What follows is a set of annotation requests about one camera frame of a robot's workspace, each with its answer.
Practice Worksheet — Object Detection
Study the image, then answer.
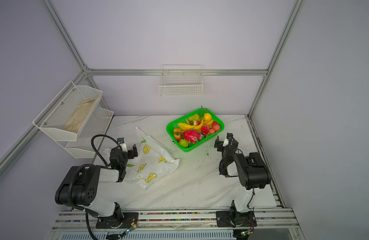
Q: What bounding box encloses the white plastic bag lemon print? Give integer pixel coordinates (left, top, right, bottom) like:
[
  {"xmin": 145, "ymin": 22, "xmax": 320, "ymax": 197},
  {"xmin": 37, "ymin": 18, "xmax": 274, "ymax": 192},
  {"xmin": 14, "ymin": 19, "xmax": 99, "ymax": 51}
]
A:
[{"xmin": 123, "ymin": 128, "xmax": 180, "ymax": 190}]

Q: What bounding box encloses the fake pink dragon fruit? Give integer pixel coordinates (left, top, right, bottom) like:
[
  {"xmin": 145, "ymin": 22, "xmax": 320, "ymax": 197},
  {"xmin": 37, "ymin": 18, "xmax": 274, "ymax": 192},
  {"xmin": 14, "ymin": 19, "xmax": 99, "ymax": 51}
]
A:
[{"xmin": 182, "ymin": 129, "xmax": 203, "ymax": 144}]

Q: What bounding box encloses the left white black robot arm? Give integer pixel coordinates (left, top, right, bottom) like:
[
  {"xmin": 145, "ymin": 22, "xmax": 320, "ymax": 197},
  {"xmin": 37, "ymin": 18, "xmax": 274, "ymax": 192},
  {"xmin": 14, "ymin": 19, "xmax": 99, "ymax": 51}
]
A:
[{"xmin": 55, "ymin": 144, "xmax": 138, "ymax": 229}]

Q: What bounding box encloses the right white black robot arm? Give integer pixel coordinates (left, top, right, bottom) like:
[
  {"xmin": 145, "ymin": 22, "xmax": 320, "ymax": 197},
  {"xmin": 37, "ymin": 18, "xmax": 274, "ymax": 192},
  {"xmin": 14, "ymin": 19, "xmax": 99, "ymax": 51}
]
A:
[{"xmin": 214, "ymin": 133, "xmax": 272, "ymax": 228}]

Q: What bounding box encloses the fake yellow banana bunch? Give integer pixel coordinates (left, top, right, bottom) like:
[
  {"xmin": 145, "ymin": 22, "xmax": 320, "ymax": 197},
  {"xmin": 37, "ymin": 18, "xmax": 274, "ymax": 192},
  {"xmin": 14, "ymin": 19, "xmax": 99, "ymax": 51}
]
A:
[{"xmin": 177, "ymin": 120, "xmax": 214, "ymax": 131}]

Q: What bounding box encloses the fake green starfruit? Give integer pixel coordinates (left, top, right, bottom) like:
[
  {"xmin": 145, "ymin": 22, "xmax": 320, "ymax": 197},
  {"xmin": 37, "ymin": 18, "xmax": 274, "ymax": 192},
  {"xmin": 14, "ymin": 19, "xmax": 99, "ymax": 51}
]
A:
[{"xmin": 188, "ymin": 114, "xmax": 201, "ymax": 122}]

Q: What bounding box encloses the fake green apple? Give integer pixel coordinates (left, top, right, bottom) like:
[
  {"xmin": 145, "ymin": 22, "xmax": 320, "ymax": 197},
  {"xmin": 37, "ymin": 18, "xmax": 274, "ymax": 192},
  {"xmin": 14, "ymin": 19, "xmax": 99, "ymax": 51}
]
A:
[{"xmin": 178, "ymin": 139, "xmax": 189, "ymax": 148}]

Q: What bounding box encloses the fake orange persimmon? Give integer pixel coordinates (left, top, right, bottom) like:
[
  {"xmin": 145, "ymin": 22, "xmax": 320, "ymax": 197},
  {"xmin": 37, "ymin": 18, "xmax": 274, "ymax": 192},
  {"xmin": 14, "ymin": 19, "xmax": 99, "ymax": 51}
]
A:
[{"xmin": 173, "ymin": 128, "xmax": 182, "ymax": 134}]

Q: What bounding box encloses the lower white mesh shelf bin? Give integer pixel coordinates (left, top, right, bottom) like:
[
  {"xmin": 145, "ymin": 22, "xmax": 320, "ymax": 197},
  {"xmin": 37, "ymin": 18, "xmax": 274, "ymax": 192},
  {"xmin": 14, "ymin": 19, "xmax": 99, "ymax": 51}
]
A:
[{"xmin": 56, "ymin": 107, "xmax": 113, "ymax": 159}]

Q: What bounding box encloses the white mesh shelf bin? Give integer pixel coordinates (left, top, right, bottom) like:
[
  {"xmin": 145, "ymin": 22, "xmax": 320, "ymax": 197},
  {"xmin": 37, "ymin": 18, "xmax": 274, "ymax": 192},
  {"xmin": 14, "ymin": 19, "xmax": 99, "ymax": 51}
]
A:
[
  {"xmin": 32, "ymin": 82, "xmax": 102, "ymax": 141},
  {"xmin": 56, "ymin": 107, "xmax": 113, "ymax": 159}
]

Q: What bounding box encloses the green plastic fruit basket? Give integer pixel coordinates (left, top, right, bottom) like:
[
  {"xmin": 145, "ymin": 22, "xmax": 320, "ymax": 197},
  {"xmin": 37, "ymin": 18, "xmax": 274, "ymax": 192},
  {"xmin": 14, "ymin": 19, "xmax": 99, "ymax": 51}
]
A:
[{"xmin": 166, "ymin": 108, "xmax": 225, "ymax": 153}]

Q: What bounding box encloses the beige cloth in bin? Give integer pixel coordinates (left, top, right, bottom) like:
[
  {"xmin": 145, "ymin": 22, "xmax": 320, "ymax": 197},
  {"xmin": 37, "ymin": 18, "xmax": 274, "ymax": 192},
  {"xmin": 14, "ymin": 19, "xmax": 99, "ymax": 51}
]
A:
[{"xmin": 63, "ymin": 97, "xmax": 98, "ymax": 134}]

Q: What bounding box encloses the upper white mesh shelf bin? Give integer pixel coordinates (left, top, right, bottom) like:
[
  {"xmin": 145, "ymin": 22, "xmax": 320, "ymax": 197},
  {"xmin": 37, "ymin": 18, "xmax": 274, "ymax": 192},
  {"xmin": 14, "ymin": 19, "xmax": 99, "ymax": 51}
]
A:
[{"xmin": 32, "ymin": 82, "xmax": 102, "ymax": 141}]

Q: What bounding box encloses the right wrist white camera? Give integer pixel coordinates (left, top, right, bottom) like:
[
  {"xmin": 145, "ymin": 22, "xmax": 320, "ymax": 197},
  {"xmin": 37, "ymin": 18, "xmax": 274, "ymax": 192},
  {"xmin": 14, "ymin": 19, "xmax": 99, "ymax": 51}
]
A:
[{"xmin": 223, "ymin": 137, "xmax": 231, "ymax": 148}]

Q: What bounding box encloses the wrist white camera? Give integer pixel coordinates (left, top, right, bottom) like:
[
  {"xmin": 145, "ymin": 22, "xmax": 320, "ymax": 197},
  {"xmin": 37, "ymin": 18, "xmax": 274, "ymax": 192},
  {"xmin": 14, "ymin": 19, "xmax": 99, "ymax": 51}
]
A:
[
  {"xmin": 223, "ymin": 137, "xmax": 231, "ymax": 148},
  {"xmin": 117, "ymin": 138, "xmax": 127, "ymax": 152}
]

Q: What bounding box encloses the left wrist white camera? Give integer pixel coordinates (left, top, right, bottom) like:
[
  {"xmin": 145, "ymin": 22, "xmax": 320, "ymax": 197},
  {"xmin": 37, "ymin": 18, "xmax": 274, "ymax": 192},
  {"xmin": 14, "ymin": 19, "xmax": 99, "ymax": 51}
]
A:
[{"xmin": 117, "ymin": 138, "xmax": 127, "ymax": 152}]

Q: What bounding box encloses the white wire wall basket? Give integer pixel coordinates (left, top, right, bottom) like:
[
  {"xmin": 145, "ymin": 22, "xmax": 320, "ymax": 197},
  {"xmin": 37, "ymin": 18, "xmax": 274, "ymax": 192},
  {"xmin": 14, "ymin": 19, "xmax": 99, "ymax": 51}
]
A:
[{"xmin": 158, "ymin": 65, "xmax": 204, "ymax": 97}]

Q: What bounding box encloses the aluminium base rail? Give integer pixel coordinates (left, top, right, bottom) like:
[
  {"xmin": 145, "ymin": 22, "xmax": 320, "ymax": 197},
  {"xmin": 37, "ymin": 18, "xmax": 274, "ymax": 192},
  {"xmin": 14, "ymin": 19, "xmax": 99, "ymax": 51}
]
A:
[{"xmin": 47, "ymin": 208, "xmax": 305, "ymax": 240}]

